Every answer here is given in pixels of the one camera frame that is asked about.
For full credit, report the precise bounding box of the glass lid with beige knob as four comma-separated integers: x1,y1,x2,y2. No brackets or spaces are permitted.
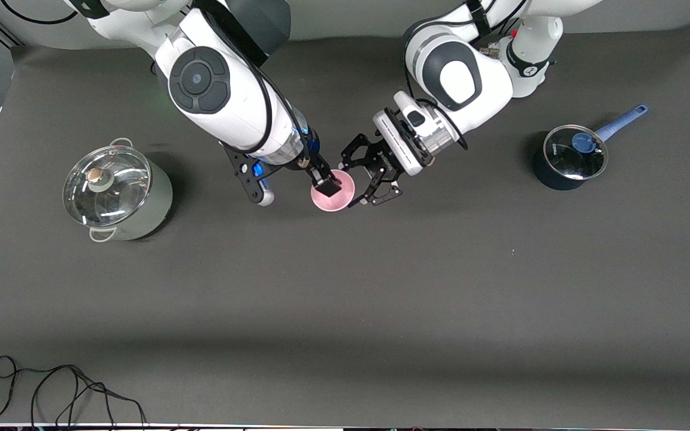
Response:
62,145,153,228

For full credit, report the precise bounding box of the glass lid with blue knob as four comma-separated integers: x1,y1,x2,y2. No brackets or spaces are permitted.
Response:
543,125,609,181

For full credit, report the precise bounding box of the dark blue saucepan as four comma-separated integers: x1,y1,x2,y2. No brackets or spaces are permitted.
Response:
532,105,649,191

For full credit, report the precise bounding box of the dark grey table mat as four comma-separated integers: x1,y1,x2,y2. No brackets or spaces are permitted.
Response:
0,21,690,427

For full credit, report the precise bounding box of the pink plastic cup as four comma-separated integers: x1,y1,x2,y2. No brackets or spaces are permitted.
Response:
311,169,356,213

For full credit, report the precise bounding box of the pale green cooking pot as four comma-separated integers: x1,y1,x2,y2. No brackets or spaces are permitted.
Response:
62,138,174,243

